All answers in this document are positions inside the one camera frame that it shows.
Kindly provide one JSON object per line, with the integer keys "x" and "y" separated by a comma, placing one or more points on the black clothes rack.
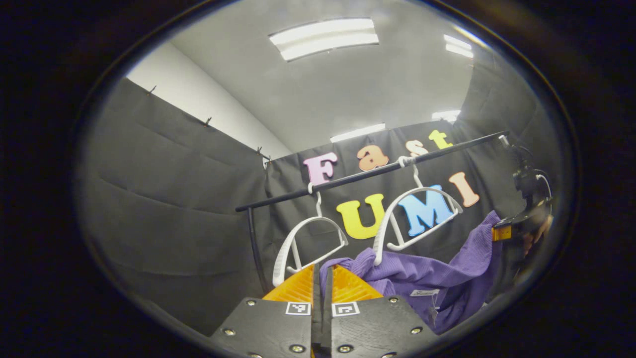
{"x": 357, "y": 176}

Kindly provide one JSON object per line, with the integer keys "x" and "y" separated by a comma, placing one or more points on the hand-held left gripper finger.
{"x": 316, "y": 323}
{"x": 327, "y": 323}

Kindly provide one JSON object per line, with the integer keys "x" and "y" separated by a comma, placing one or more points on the white plastic hanger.
{"x": 288, "y": 243}
{"x": 385, "y": 223}

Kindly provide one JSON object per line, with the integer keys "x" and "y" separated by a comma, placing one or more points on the black backdrop cloth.
{"x": 174, "y": 209}

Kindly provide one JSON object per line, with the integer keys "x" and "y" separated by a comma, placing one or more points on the ceiling light panel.
{"x": 357, "y": 133}
{"x": 323, "y": 40}
{"x": 446, "y": 116}
{"x": 458, "y": 45}

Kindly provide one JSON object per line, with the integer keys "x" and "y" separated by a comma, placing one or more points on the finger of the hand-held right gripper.
{"x": 516, "y": 221}

